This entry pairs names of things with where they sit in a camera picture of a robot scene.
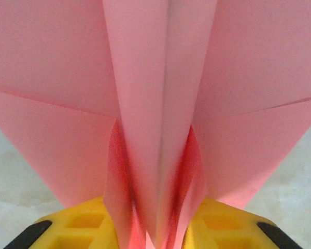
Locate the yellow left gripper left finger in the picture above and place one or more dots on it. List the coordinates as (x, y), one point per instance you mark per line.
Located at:
(80, 230)

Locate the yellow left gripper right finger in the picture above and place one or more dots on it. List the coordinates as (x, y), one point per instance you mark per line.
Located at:
(235, 230)

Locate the pink paper sheet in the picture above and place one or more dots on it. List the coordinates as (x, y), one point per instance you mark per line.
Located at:
(155, 77)

